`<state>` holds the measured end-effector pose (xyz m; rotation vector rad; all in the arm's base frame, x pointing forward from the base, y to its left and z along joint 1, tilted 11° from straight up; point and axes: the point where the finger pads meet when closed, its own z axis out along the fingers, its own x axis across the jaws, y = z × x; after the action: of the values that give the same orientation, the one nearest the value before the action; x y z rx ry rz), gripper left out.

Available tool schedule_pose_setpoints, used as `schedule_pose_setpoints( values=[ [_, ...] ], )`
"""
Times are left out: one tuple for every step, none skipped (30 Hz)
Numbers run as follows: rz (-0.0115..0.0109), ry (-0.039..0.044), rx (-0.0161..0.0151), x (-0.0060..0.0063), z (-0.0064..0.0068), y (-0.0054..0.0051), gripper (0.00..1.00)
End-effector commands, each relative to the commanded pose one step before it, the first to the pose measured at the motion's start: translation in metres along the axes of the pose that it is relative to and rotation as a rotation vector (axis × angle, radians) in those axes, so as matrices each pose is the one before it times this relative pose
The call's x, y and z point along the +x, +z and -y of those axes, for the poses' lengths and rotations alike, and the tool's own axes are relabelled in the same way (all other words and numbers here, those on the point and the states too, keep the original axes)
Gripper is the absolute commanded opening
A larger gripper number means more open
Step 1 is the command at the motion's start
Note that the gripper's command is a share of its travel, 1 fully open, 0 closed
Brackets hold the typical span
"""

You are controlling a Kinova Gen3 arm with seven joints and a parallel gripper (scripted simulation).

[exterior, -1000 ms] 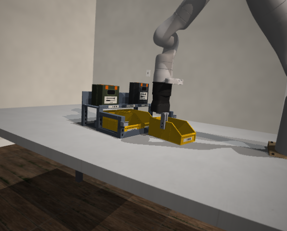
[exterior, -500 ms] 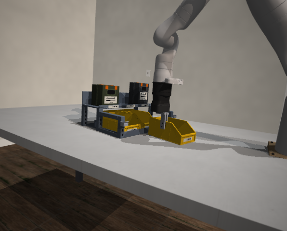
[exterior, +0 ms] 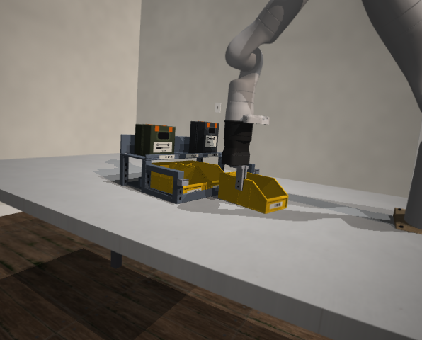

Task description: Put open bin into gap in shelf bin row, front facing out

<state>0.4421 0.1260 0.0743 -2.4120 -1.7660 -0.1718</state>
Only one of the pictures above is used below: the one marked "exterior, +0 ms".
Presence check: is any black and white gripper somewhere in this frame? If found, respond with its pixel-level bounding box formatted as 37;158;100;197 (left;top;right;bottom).
222;101;270;191

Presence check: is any blue-grey shelf rack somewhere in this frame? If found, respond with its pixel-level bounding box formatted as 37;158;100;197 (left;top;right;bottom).
120;134;224;204

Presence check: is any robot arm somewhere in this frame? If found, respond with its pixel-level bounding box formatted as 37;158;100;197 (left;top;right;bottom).
225;0;422;230

